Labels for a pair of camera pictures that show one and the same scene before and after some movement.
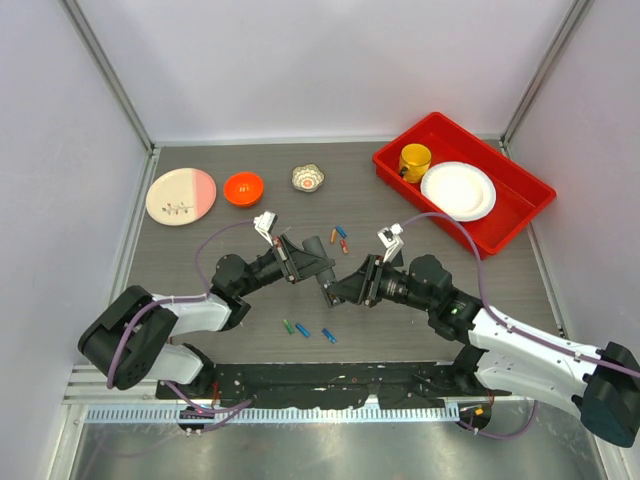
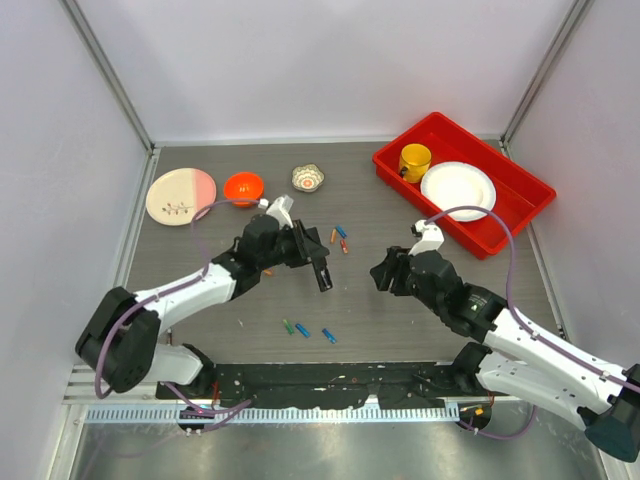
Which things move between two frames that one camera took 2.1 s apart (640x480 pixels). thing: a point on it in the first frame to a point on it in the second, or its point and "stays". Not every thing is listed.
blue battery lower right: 329,335 stays
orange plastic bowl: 243,189 stays
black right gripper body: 372,285 to 402,284
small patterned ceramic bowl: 307,177 stays
